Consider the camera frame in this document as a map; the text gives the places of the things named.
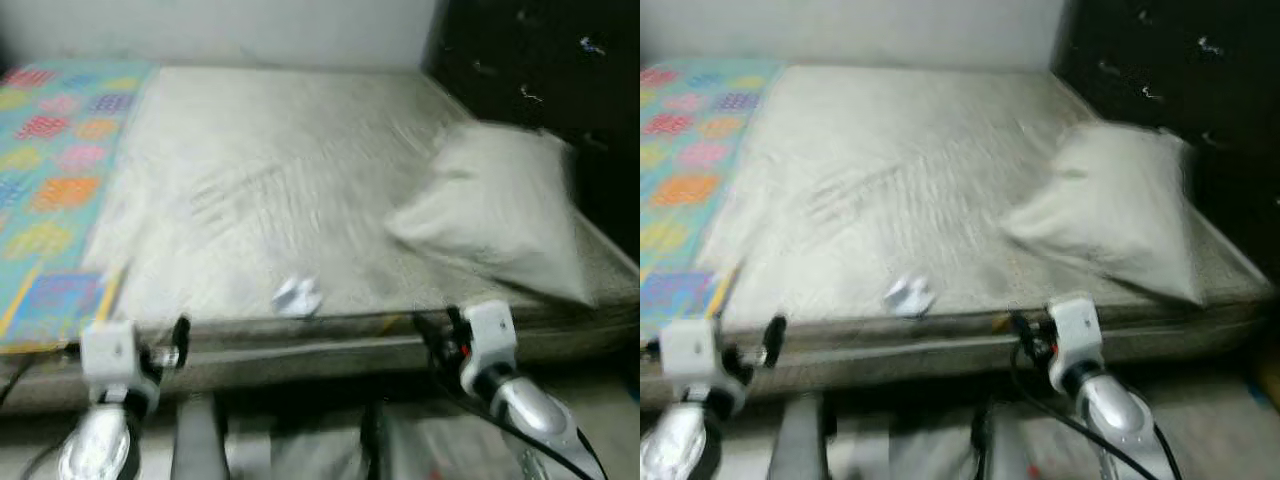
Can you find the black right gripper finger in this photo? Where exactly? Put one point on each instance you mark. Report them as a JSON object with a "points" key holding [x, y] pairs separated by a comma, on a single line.
{"points": [[425, 328], [1018, 325], [455, 318]]}

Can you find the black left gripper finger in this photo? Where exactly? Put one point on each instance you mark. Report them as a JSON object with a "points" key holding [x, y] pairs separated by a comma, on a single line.
{"points": [[181, 331], [776, 331]]}

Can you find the blue yellow children's book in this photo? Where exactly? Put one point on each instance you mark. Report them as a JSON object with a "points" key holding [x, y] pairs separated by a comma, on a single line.
{"points": [[675, 300], [55, 305]]}

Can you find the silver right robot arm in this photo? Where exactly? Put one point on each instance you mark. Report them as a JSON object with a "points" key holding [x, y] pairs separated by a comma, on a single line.
{"points": [[535, 415], [1115, 410]]}

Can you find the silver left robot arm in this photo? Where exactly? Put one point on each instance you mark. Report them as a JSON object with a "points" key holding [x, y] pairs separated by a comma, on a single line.
{"points": [[680, 450], [100, 445]]}

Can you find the grey left robot leg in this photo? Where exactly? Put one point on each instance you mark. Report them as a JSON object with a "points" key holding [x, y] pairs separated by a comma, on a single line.
{"points": [[197, 440], [805, 440]]}

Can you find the grey robot leg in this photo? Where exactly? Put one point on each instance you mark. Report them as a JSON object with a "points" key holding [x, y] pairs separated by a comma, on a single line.
{"points": [[1000, 445], [805, 440], [197, 440], [385, 445]]}

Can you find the grey right robot leg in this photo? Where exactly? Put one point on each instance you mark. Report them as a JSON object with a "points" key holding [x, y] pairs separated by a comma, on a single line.
{"points": [[385, 445], [1000, 445]]}

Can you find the crumpled white paper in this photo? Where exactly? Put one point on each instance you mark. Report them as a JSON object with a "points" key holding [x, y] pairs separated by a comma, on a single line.
{"points": [[297, 297], [908, 297]]}

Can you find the grey quilted mattress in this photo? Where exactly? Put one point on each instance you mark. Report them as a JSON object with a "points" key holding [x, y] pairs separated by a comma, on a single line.
{"points": [[270, 180], [900, 180]]}

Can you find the teal blanket with colourful shapes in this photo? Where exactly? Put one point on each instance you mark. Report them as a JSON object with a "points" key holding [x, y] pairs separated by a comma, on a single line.
{"points": [[60, 150], [700, 150]]}

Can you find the black tufted headboard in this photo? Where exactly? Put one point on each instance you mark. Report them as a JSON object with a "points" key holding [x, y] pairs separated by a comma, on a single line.
{"points": [[540, 50], [1170, 50]]}

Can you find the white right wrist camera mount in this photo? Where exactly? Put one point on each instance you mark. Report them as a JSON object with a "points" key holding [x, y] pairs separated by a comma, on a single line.
{"points": [[490, 340], [1075, 335]]}

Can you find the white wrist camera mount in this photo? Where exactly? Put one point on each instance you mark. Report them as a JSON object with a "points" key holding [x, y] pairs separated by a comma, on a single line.
{"points": [[108, 352], [1075, 335], [695, 352], [490, 340]]}

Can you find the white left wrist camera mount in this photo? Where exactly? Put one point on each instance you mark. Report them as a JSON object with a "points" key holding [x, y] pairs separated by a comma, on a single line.
{"points": [[695, 352], [108, 352]]}

